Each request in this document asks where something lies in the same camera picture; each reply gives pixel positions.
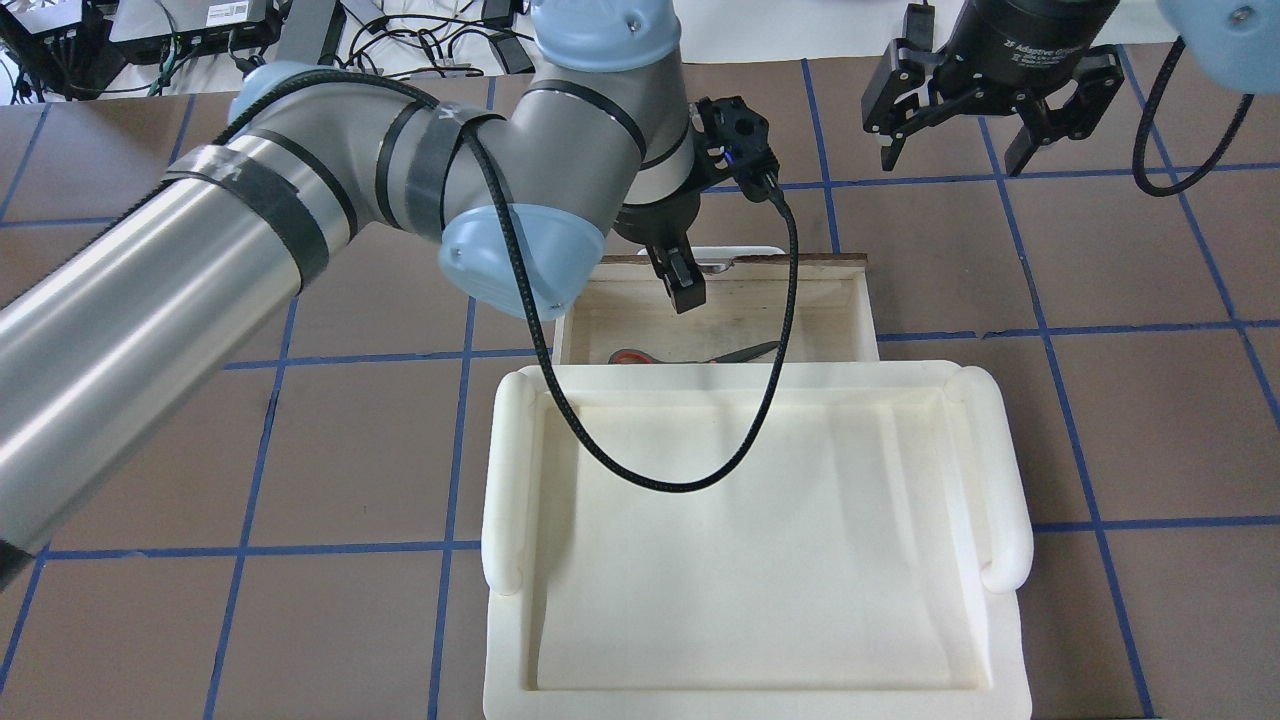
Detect black braided cable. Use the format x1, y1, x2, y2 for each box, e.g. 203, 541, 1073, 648
454, 110, 801, 495

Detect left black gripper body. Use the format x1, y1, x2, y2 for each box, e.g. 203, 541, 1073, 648
612, 192, 701, 249

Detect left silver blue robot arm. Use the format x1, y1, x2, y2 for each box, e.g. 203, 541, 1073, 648
1, 1, 692, 584

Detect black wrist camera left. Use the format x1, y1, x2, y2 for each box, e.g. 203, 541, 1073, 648
691, 96, 780, 202

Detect white plastic tray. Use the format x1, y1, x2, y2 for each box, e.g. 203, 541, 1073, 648
481, 361, 1033, 719

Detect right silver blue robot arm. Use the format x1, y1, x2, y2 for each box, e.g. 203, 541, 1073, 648
860, 1, 1277, 197

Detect orange grey scissors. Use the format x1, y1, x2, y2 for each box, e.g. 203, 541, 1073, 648
605, 340, 781, 366

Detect wooden drawer with white handle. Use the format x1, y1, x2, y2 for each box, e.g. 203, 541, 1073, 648
552, 246, 881, 365

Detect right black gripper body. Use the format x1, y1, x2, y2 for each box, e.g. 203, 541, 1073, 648
940, 1, 1119, 99

